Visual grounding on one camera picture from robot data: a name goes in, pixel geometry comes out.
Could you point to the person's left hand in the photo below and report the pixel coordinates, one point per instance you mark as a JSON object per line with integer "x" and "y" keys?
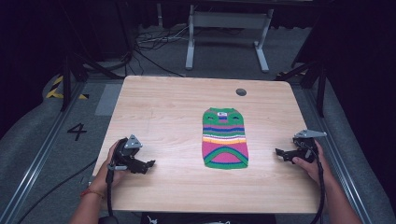
{"x": 104, "y": 179}

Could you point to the aluminium floor rail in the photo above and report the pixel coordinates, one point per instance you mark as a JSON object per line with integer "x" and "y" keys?
{"x": 339, "y": 161}
{"x": 34, "y": 161}

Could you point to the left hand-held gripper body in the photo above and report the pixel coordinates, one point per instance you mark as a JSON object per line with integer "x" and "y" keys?
{"x": 126, "y": 151}

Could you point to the black metal stand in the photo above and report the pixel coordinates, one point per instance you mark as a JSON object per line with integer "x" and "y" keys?
{"x": 311, "y": 77}
{"x": 73, "y": 71}

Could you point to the striped knitted pet sweater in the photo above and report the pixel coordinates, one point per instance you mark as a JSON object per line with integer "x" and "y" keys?
{"x": 224, "y": 140}

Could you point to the white metal desk frame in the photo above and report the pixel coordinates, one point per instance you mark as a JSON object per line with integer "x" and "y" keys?
{"x": 229, "y": 20}

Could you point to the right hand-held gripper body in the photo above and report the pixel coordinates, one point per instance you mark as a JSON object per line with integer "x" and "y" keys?
{"x": 306, "y": 146}

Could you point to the person's right hand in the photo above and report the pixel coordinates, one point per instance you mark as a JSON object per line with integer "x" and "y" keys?
{"x": 311, "y": 169}

